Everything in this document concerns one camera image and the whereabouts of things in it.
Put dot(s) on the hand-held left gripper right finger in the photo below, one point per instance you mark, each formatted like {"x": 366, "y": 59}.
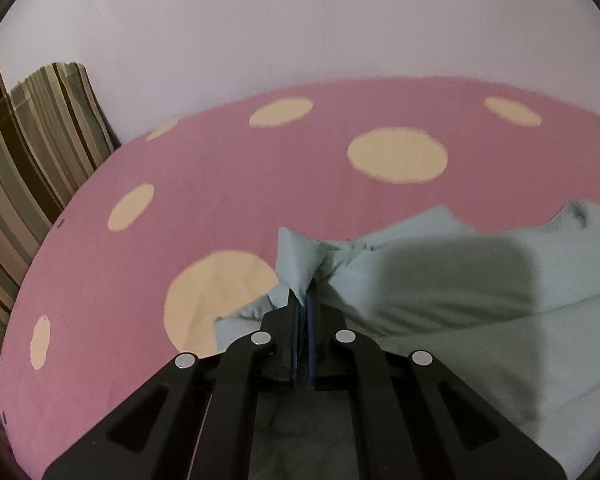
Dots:
{"x": 311, "y": 345}

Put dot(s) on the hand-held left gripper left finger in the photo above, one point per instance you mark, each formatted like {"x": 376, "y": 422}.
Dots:
{"x": 294, "y": 340}

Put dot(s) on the light blue puffer jacket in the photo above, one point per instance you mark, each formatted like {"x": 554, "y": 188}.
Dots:
{"x": 455, "y": 280}

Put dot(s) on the pink dotted bed sheet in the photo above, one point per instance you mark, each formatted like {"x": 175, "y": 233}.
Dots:
{"x": 220, "y": 170}

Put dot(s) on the striped cushion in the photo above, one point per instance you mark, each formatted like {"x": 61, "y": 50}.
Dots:
{"x": 30, "y": 160}

